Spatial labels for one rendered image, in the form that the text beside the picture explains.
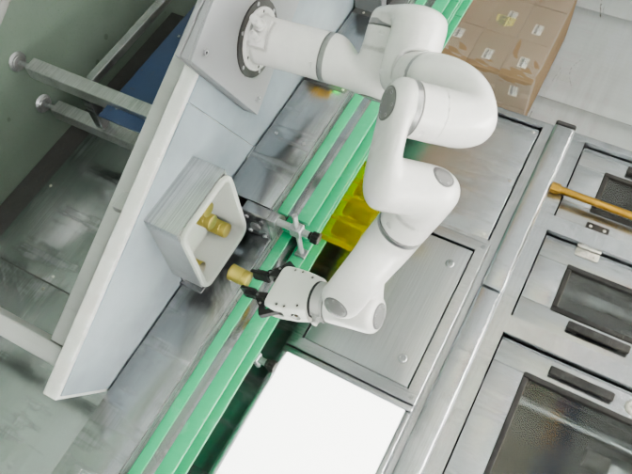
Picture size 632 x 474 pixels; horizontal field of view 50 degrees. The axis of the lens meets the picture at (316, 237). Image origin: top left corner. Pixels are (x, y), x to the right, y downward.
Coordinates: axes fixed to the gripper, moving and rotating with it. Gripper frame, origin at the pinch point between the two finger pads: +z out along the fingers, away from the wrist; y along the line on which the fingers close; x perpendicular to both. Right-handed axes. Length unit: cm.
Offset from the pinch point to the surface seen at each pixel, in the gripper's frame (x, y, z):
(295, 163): 1.7, 31.6, 6.5
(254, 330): -12.3, -5.0, 3.3
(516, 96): -250, 330, 69
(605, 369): -51, 26, -62
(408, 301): -35.0, 23.1, -16.8
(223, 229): 3.2, 9.1, 12.8
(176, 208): 20.5, 1.2, 10.0
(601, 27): -312, 493, 47
